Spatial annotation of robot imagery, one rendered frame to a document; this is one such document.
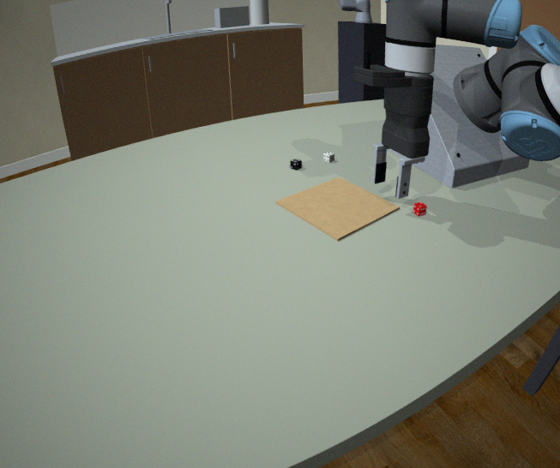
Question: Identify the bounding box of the red die with white pips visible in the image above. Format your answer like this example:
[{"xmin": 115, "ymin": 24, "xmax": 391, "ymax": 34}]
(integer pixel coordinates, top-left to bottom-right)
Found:
[{"xmin": 413, "ymin": 202, "xmax": 427, "ymax": 216}]

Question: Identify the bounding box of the tan mat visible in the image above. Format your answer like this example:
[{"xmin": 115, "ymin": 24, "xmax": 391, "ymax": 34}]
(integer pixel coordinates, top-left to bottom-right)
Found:
[{"xmin": 275, "ymin": 177, "xmax": 400, "ymax": 241}]

